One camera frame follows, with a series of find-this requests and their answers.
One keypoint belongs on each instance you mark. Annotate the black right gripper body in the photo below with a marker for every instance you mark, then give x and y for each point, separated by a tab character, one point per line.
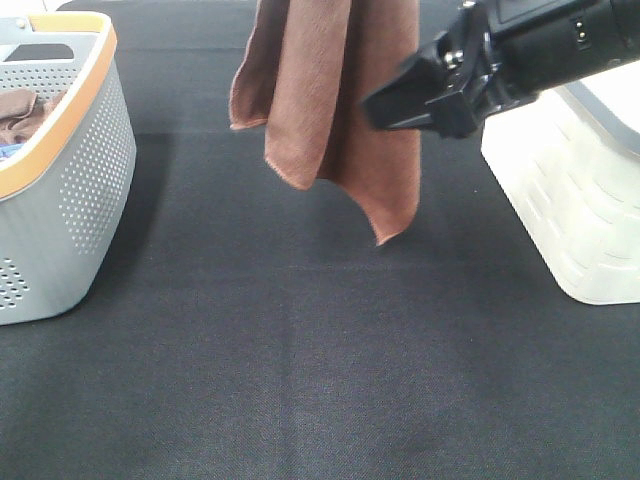
494	78

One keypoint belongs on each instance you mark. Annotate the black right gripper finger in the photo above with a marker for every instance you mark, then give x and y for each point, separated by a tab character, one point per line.
404	104
433	67

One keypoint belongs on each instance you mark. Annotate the brown towel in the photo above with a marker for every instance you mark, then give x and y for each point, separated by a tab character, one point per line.
306	67
22	113

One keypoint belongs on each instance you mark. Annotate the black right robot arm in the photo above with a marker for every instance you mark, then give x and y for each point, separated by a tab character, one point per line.
594	36

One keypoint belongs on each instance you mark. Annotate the blue towel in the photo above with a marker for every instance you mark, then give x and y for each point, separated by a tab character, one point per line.
8	150

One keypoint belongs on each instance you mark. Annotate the white plastic basket grey rim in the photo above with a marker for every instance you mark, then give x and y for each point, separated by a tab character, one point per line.
569	165

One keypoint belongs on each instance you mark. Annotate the black table mat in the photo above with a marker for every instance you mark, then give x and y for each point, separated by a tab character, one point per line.
242	329

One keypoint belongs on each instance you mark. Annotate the grey perforated basket orange rim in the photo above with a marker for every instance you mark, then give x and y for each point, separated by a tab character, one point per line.
63	192

